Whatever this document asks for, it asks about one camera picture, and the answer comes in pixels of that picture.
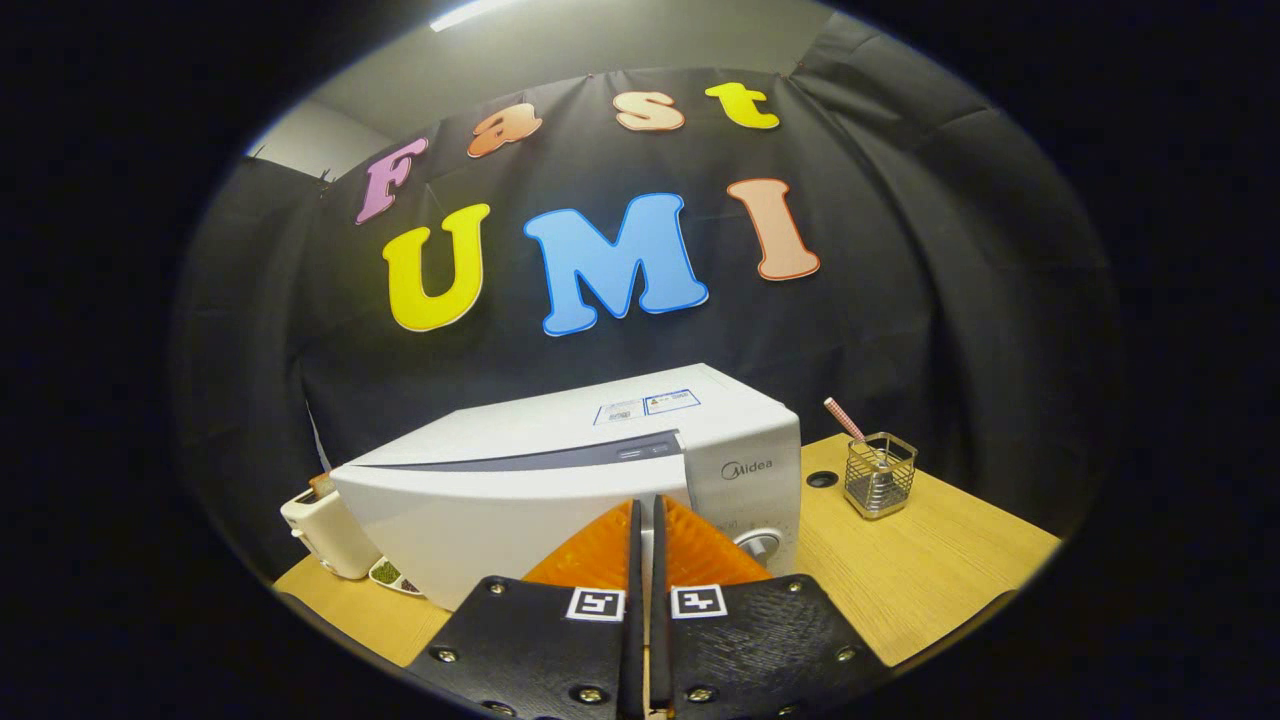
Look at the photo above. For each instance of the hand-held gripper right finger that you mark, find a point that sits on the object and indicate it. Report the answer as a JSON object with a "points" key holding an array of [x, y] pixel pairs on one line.
{"points": [[660, 660]]}

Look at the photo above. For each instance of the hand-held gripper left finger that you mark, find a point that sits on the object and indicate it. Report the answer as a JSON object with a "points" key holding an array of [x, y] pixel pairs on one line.
{"points": [[633, 660]]}

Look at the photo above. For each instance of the white microwave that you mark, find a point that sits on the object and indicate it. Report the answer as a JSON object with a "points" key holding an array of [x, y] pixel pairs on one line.
{"points": [[500, 510]]}

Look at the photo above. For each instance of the black desk grommet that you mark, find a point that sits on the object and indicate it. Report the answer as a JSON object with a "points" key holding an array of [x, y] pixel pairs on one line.
{"points": [[822, 479]]}

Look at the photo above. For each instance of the white divided dish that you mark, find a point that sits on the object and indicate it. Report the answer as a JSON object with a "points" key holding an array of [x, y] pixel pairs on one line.
{"points": [[388, 575]]}

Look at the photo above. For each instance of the white toaster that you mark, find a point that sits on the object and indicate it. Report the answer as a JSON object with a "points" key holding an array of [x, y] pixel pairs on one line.
{"points": [[330, 540]]}

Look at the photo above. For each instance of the toast slice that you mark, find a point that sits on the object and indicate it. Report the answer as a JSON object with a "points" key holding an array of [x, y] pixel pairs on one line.
{"points": [[320, 484]]}

